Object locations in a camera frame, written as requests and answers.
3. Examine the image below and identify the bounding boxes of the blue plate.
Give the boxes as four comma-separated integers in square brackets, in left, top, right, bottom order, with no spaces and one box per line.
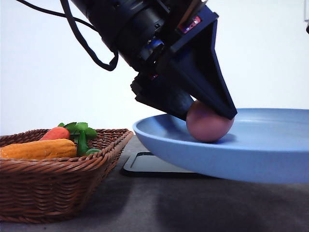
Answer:
[133,108,309,184]

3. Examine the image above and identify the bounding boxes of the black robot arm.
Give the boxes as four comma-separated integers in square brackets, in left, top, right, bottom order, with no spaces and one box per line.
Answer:
[75,0,237,120]

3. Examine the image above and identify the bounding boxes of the yellow-orange toy corn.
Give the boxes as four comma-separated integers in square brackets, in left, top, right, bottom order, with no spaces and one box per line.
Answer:
[0,139,77,160]

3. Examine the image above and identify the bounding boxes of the black flat tray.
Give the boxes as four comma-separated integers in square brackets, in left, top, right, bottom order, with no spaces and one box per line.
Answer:
[123,152,208,178]

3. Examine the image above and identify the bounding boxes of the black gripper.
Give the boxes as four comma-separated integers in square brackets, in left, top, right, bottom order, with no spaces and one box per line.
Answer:
[116,0,237,121]

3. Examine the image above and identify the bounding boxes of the black cable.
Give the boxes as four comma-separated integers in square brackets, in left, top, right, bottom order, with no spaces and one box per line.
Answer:
[16,0,119,71]

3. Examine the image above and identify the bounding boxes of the orange toy carrot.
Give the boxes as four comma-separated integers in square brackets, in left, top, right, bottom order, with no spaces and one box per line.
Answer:
[40,122,98,141]

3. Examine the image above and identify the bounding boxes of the green toy chili pepper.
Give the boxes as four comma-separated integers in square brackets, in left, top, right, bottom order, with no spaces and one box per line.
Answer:
[77,129,101,156]

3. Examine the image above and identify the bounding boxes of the grey table mat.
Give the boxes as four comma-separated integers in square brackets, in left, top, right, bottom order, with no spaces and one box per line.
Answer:
[0,135,309,232]

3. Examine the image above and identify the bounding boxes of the brown wicker basket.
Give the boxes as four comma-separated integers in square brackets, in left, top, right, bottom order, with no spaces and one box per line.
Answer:
[0,129,133,224]

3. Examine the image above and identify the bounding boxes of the pink-brown egg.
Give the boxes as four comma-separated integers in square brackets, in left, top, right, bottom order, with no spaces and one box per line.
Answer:
[186,100,234,143]

